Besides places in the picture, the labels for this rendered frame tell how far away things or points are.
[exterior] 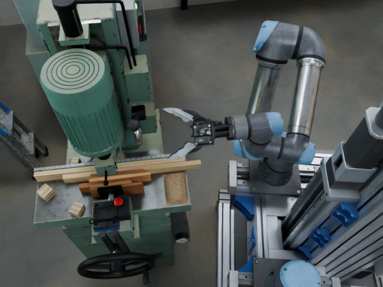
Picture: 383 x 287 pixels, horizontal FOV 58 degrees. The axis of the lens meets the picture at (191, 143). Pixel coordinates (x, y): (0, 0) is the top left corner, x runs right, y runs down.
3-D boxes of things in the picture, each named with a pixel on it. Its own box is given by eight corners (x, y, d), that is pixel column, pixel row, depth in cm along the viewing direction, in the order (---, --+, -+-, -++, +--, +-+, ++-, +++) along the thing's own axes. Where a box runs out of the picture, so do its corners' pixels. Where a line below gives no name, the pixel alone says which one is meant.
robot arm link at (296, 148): (326, 42, 128) (306, 170, 116) (297, 37, 129) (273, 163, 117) (338, 24, 117) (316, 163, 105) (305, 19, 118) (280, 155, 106)
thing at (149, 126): (135, 135, 146) (131, 118, 136) (134, 121, 150) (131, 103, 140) (158, 132, 147) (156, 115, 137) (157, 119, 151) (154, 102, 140)
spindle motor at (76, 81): (69, 161, 112) (34, 98, 86) (72, 117, 121) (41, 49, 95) (124, 155, 113) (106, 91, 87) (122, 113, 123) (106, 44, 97)
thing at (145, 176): (92, 188, 139) (89, 181, 134) (92, 184, 140) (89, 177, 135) (151, 181, 141) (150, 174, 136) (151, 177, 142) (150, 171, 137)
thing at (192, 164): (65, 183, 140) (62, 179, 136) (65, 179, 141) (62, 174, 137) (200, 168, 145) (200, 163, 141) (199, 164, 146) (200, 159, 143)
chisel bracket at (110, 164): (98, 178, 132) (94, 167, 125) (99, 147, 139) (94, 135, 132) (118, 176, 133) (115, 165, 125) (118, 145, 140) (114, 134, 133)
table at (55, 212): (35, 253, 130) (29, 249, 125) (43, 181, 147) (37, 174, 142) (195, 233, 136) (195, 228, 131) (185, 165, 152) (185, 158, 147)
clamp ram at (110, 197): (101, 215, 132) (97, 206, 125) (101, 197, 136) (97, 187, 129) (125, 212, 133) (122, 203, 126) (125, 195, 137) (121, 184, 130)
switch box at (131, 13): (122, 49, 122) (114, 10, 109) (121, 31, 127) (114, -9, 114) (139, 48, 123) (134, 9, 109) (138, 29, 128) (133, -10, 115)
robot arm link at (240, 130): (241, 113, 108) (242, 139, 109) (226, 114, 107) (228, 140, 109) (247, 115, 100) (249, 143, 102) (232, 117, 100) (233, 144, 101)
